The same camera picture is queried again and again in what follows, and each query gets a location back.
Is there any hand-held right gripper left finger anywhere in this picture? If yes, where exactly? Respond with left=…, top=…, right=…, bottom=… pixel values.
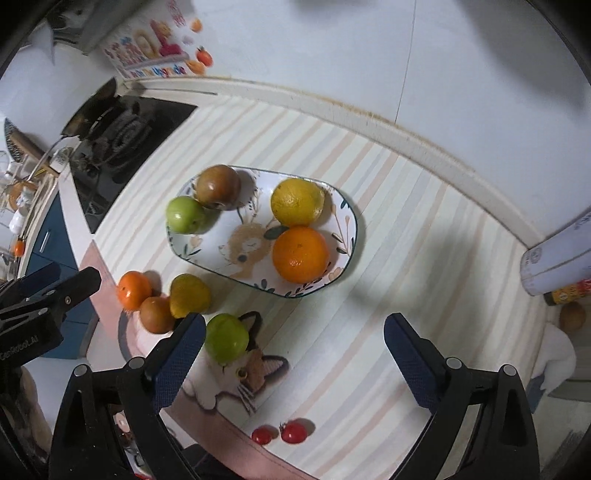
left=48, top=312, right=207, bottom=480

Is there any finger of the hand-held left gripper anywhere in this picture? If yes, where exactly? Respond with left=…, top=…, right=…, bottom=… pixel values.
left=0, top=262, right=63, bottom=306
left=44, top=267, right=103, bottom=324

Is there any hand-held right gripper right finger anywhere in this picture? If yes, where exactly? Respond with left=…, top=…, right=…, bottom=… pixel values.
left=383, top=312, right=541, bottom=480

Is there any large green apple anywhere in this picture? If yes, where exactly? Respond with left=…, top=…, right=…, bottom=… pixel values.
left=205, top=313, right=250, bottom=366

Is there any lion print oval plate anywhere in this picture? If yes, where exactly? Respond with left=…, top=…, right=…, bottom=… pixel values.
left=166, top=165, right=358, bottom=300

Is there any small brown pear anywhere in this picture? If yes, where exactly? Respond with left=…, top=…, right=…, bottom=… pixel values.
left=139, top=296, right=175, bottom=334

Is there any yellow-green fruit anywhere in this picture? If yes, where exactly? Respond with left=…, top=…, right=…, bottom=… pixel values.
left=169, top=273, right=212, bottom=319

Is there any small orange tangerine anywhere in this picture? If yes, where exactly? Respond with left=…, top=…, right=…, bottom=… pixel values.
left=117, top=271, right=153, bottom=311

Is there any blue cabinet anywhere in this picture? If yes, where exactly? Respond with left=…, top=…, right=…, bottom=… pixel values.
left=21, top=184, right=100, bottom=361

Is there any small green apple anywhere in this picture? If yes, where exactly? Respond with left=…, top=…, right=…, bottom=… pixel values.
left=165, top=196, right=209, bottom=235

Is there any large orange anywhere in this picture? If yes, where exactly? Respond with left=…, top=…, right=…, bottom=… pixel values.
left=271, top=226, right=330, bottom=284

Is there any black gas stove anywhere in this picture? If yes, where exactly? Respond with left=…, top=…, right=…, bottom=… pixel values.
left=71, top=95, right=199, bottom=234

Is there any brown round pear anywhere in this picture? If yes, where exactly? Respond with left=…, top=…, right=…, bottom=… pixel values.
left=194, top=164, right=242, bottom=210

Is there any brown round fruit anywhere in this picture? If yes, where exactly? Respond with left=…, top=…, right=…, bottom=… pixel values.
left=559, top=301, right=588, bottom=331

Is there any dark bottle yellow label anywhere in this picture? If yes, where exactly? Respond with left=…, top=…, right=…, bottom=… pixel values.
left=543, top=278, right=591, bottom=306

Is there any white canister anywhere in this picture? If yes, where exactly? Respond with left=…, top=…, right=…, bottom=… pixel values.
left=519, top=216, right=591, bottom=296

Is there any dark wok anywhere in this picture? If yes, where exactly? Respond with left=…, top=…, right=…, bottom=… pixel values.
left=59, top=77, right=119, bottom=139

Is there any yellow orange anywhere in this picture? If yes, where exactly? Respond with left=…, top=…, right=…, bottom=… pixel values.
left=270, top=178, right=326, bottom=228

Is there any grey range hood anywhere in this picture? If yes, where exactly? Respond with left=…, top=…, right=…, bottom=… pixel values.
left=46, top=0, right=134, bottom=57

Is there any colourful wall sticker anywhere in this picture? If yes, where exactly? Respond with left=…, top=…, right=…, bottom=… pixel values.
left=102, top=0, right=216, bottom=80

